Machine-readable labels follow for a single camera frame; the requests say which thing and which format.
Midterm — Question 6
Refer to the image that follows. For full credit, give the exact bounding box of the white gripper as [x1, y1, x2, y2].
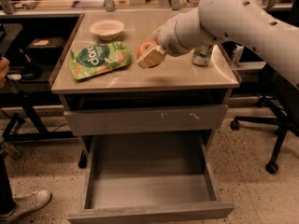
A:
[137, 16, 190, 68]

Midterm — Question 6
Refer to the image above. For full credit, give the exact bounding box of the red apple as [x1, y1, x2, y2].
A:
[136, 40, 155, 59]

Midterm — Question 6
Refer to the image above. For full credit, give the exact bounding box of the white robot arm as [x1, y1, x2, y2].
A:
[137, 0, 299, 87]

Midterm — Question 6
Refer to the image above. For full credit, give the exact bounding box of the grey drawer cabinet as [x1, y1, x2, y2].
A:
[48, 9, 242, 170]

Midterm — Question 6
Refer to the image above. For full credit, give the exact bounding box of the closed grey top drawer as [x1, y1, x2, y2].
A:
[64, 105, 228, 135]

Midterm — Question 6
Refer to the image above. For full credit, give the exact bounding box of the open grey middle drawer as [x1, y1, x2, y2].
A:
[68, 132, 234, 224]

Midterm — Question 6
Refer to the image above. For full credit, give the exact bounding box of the person's hand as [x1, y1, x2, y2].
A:
[0, 57, 9, 89]

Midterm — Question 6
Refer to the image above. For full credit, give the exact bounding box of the green white soda can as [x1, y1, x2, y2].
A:
[192, 45, 213, 66]

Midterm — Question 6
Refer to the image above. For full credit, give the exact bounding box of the white paper bowl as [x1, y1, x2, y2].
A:
[90, 20, 124, 41]

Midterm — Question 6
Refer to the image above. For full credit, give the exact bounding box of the green snack bag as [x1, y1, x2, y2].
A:
[69, 41, 132, 80]

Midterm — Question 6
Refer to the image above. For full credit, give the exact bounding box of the black box with label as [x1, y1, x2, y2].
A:
[26, 36, 65, 56]

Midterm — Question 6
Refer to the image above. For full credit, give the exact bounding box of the black office chair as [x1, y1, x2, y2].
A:
[230, 65, 299, 175]

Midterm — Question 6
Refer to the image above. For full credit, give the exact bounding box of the white sneaker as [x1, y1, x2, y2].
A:
[0, 189, 51, 224]

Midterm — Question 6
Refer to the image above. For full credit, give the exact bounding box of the dark trouser leg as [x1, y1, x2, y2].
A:
[0, 155, 16, 216]

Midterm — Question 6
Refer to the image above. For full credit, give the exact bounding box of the black desk frame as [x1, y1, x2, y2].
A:
[1, 23, 74, 142]

